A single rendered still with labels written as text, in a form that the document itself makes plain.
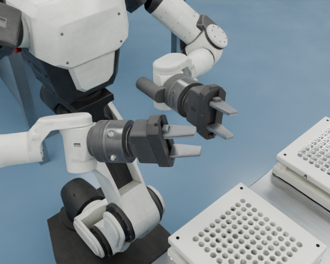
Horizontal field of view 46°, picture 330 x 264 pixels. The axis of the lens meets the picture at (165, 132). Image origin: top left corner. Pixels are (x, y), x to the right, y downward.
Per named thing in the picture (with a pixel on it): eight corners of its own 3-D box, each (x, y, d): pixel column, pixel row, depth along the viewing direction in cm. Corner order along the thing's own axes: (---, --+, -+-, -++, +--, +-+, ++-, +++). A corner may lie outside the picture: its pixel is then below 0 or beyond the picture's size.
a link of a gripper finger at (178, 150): (201, 143, 77) (172, 143, 79) (198, 155, 75) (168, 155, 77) (202, 149, 78) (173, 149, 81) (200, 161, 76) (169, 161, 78)
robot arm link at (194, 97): (235, 83, 84) (202, 66, 93) (199, 89, 80) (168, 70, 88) (227, 135, 90) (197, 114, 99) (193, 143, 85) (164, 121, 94)
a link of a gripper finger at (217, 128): (235, 134, 82) (217, 122, 87) (223, 136, 80) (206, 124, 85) (234, 141, 83) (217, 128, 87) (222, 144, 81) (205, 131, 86)
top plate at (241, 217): (167, 242, 87) (167, 237, 86) (239, 186, 99) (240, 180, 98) (254, 328, 74) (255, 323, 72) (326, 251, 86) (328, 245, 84)
